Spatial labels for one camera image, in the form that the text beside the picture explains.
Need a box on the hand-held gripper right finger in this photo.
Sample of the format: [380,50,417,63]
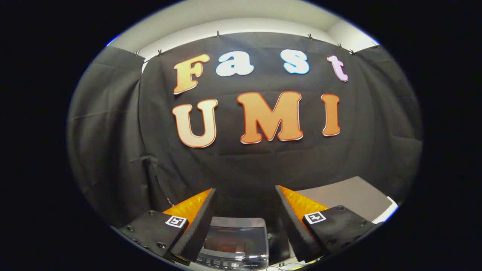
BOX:
[275,185,378,263]

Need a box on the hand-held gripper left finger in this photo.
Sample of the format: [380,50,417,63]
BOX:
[119,188,218,265]

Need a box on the black backdrop cloth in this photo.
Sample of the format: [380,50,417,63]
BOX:
[67,32,423,226]

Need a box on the grey cabinet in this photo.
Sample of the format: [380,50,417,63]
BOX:
[296,176,393,223]

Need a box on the grey washing machine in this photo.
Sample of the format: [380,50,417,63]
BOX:
[195,216,270,270]

